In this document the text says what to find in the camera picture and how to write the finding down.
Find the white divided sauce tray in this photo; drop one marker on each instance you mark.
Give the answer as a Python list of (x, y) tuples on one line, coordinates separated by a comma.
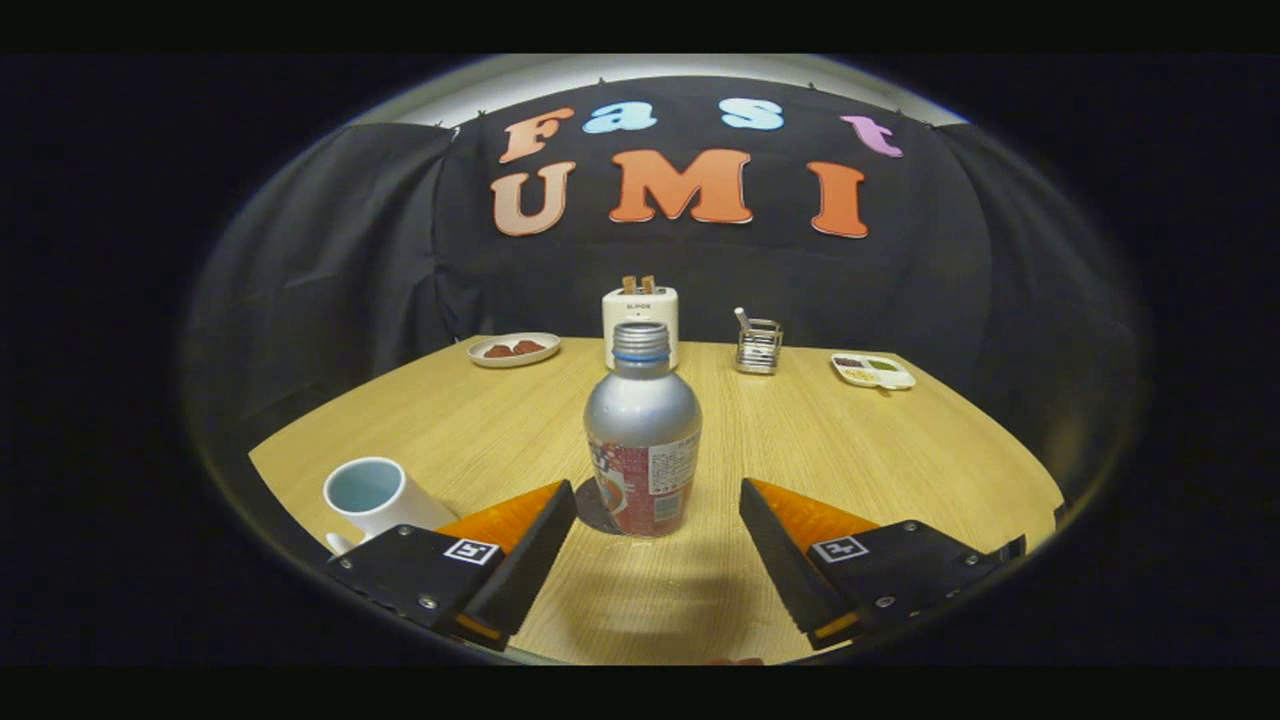
[(873, 371)]

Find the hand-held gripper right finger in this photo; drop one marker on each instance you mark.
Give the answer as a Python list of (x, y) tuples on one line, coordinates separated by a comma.
[(785, 560)]

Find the white cup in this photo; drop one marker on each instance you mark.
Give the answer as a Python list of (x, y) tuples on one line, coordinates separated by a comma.
[(380, 500)]

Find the wooden table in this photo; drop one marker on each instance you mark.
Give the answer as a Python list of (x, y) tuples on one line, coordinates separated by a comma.
[(820, 450)]

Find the black backdrop cloth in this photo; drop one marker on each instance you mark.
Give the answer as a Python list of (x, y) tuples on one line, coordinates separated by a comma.
[(350, 250)]

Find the white toaster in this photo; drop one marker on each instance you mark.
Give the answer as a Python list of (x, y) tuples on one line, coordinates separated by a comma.
[(640, 305)]

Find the white plate with red food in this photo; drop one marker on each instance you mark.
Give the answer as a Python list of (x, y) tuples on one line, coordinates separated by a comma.
[(514, 350)]

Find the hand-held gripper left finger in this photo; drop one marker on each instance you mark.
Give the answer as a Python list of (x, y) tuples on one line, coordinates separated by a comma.
[(520, 565)]

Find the dark round coaster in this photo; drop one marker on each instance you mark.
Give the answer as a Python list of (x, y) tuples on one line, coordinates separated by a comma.
[(592, 510)]

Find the silver juice bottle red label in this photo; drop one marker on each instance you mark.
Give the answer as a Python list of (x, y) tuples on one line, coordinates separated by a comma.
[(640, 420)]

